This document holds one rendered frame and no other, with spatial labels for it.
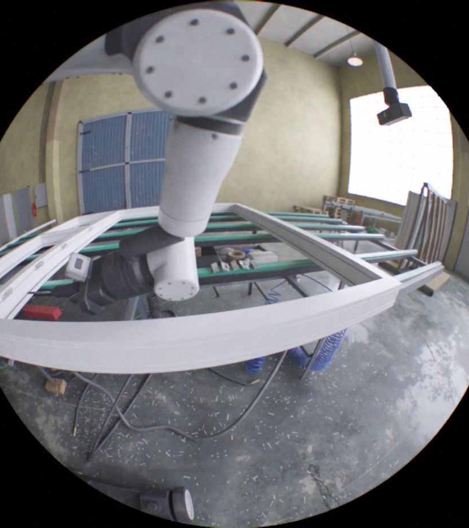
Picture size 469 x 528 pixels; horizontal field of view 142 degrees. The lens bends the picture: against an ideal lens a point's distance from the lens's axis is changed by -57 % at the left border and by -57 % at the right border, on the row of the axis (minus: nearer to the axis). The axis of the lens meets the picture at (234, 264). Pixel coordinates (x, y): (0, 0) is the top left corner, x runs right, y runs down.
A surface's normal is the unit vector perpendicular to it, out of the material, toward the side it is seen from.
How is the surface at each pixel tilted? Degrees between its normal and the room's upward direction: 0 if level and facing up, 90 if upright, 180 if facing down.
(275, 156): 90
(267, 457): 0
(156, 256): 35
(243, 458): 0
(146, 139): 90
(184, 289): 119
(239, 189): 90
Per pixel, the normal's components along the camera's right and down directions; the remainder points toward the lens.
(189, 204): 0.15, 0.79
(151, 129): 0.27, 0.40
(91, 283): -0.17, -0.51
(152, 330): 0.04, -0.91
